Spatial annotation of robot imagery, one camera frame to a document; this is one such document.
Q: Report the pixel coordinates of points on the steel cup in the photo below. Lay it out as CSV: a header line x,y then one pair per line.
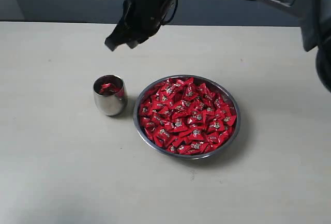
x,y
111,105

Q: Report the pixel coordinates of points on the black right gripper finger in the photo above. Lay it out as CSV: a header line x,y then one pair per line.
x,y
119,36
135,42

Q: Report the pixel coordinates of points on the round stainless steel bowl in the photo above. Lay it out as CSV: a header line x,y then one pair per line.
x,y
144,97

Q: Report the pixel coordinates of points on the red wrapped candy pile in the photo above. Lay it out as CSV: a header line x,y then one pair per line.
x,y
188,120

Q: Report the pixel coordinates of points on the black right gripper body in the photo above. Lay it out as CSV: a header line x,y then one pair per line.
x,y
141,20

